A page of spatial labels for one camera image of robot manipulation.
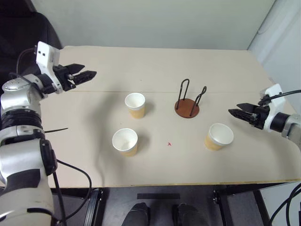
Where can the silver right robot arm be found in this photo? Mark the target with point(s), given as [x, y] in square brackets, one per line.
[292, 127]

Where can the black metal table leg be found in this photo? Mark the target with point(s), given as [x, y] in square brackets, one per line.
[219, 207]
[95, 207]

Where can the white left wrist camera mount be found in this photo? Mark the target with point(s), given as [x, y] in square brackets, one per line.
[47, 55]

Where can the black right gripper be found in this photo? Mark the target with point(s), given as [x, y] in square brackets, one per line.
[258, 116]

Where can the black office chair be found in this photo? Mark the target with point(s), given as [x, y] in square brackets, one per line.
[23, 28]

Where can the black floor tape strip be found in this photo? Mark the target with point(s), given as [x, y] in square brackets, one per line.
[158, 196]

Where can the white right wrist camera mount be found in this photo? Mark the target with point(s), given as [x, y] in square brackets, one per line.
[275, 94]

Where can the brown ripple paper cup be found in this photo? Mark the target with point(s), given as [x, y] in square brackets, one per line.
[128, 152]
[211, 144]
[137, 113]

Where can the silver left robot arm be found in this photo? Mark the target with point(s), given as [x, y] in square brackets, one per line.
[21, 150]

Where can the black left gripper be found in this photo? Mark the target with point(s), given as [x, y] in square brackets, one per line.
[65, 78]

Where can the dark rounded shape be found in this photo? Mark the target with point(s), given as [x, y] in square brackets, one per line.
[137, 215]
[187, 215]

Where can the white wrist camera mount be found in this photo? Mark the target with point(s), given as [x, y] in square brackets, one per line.
[275, 94]
[47, 55]

